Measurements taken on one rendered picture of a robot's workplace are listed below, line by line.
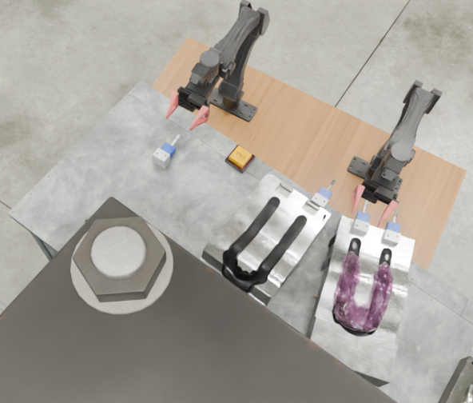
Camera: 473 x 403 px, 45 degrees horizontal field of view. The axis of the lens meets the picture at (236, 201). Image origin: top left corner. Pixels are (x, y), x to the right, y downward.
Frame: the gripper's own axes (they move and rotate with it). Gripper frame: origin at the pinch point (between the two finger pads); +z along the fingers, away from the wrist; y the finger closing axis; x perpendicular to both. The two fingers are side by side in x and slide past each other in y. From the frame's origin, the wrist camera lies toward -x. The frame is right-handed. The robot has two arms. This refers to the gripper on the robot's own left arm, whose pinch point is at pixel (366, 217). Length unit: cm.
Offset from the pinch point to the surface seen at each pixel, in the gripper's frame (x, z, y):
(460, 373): 33, 17, 49
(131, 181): 40, 9, -75
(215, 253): 26.2, 21.7, -34.7
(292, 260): 31.0, 10.0, -12.4
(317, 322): 28.4, 25.1, 2.9
